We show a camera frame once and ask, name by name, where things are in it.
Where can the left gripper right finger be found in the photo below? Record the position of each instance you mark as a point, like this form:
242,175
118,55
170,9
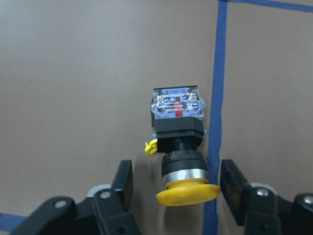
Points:
260,209

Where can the yellow push button switch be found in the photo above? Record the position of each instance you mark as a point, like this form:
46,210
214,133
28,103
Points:
177,114

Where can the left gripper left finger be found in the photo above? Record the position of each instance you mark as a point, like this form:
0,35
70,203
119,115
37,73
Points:
104,212

